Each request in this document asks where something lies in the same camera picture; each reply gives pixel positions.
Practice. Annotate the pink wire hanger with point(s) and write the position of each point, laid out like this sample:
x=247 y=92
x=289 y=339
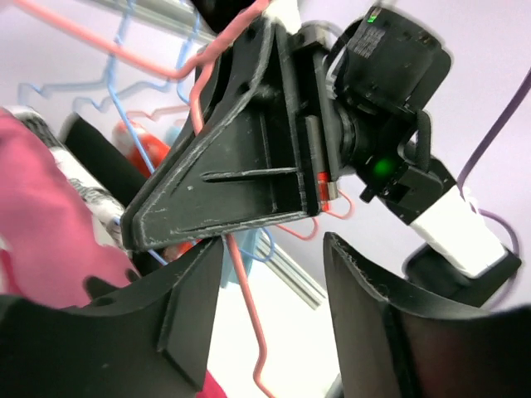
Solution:
x=245 y=290

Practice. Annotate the orange white trousers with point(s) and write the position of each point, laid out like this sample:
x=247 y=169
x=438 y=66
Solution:
x=156 y=150

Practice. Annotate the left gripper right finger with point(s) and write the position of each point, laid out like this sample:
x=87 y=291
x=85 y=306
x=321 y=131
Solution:
x=395 y=339

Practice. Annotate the pink camouflage trousers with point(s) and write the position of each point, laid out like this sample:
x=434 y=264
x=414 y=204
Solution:
x=50 y=254

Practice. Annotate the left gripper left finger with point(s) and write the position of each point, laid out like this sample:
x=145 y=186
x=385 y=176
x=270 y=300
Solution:
x=149 y=339

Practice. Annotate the black white print trousers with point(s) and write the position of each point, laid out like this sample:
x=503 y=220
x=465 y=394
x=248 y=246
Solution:
x=106 y=209

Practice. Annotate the aluminium frame right post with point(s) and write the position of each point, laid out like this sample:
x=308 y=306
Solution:
x=272 y=261

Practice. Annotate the aluminium hanging rail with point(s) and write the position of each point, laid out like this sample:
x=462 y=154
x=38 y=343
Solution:
x=178 y=17

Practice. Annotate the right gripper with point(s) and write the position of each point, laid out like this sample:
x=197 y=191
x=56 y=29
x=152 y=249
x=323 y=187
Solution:
x=267 y=153

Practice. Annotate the salmon wire hanger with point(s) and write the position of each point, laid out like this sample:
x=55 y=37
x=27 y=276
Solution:
x=158 y=113

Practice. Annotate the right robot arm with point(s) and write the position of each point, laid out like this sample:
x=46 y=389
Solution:
x=380 y=74

